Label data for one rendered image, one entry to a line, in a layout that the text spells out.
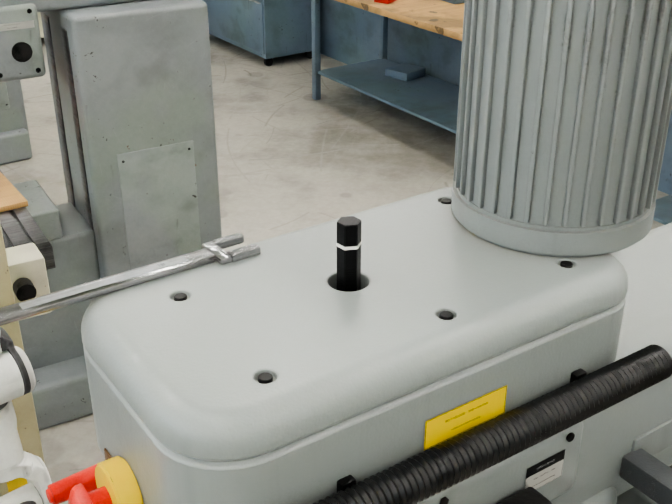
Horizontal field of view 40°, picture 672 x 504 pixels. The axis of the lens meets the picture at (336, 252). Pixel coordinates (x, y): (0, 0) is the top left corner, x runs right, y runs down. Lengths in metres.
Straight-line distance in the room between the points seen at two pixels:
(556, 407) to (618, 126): 0.25
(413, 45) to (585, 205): 6.72
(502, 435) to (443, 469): 0.07
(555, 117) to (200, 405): 0.39
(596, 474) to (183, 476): 0.51
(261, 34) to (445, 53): 1.78
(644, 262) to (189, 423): 0.68
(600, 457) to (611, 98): 0.39
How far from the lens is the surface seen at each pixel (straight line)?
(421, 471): 0.75
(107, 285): 0.82
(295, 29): 8.33
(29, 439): 2.93
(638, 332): 1.04
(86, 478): 0.91
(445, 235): 0.91
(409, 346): 0.73
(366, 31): 8.05
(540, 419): 0.82
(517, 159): 0.85
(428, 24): 6.07
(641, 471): 1.06
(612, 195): 0.87
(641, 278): 1.15
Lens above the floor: 2.29
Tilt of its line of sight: 27 degrees down
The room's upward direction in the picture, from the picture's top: straight up
